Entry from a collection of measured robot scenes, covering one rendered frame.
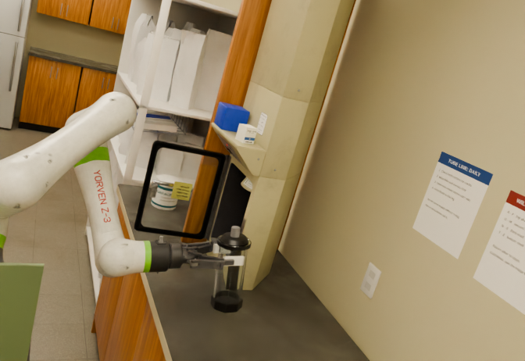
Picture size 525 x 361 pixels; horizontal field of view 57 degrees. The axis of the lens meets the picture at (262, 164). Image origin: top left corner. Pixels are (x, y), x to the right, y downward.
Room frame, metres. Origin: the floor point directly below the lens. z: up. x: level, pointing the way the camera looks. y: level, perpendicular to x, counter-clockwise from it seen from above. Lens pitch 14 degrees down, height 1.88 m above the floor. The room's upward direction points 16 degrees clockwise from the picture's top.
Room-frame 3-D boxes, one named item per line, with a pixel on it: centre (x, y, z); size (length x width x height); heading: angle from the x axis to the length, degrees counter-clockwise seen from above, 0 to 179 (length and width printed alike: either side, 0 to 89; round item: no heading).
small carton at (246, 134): (1.72, 0.09, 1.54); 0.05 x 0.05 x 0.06; 43
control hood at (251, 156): (1.79, 0.12, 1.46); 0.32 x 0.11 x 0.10; 27
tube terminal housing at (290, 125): (1.87, -0.04, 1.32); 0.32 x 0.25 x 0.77; 27
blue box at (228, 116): (1.88, 0.17, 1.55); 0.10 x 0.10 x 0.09; 27
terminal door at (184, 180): (1.89, 0.30, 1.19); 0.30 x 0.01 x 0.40; 110
